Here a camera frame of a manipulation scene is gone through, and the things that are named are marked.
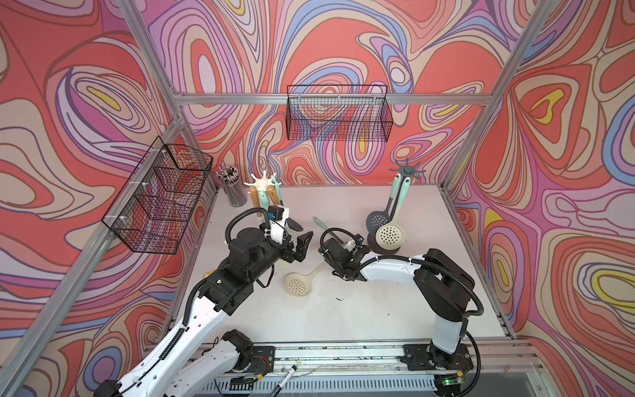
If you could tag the cream skimmer mint handle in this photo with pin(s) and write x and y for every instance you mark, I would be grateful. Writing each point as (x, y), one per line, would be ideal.
(392, 236)
(264, 199)

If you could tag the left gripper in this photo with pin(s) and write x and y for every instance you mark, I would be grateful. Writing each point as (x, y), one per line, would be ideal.
(299, 254)

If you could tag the dark grey utensil rack stand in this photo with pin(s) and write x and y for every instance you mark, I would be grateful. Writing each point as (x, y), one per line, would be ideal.
(406, 170)

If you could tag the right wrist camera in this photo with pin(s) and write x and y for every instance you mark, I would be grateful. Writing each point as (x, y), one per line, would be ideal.
(351, 245)

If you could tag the cream slotted spoon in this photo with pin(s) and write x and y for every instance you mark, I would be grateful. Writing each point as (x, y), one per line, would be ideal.
(253, 192)

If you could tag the mint handle utensil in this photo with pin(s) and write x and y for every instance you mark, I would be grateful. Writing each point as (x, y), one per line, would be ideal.
(325, 228)

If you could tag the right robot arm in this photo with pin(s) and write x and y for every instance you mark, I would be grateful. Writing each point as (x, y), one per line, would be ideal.
(446, 287)

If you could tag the grey slotted spoon mint handle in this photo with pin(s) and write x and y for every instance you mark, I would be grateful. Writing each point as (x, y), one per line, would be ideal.
(377, 219)

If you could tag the cream skimmer on table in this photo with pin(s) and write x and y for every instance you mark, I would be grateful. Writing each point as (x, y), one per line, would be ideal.
(300, 285)

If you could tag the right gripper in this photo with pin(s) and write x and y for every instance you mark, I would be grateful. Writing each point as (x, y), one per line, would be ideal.
(331, 265)

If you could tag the black wire basket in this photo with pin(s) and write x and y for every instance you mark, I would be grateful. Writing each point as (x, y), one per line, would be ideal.
(338, 113)
(166, 186)

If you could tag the pen holder cup with pens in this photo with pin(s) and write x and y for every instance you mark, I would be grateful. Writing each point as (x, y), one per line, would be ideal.
(232, 185)

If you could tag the black marker pen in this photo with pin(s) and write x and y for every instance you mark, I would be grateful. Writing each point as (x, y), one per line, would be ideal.
(284, 382)

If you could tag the black wire basket back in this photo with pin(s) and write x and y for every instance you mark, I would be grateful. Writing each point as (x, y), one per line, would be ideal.
(338, 113)

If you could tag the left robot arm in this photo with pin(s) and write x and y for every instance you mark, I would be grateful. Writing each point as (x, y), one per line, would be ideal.
(257, 238)

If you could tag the grey skimmer mint handle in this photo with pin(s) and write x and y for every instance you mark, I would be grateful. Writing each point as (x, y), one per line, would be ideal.
(293, 225)

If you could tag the black wire basket left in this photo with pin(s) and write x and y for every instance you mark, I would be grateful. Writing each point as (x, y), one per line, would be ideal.
(166, 186)

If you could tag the cream skimmer wooden handle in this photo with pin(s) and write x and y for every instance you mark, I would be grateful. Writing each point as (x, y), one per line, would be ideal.
(273, 196)

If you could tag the cream utensil rack stand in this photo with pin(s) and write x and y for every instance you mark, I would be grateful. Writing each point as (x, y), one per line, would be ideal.
(261, 183)

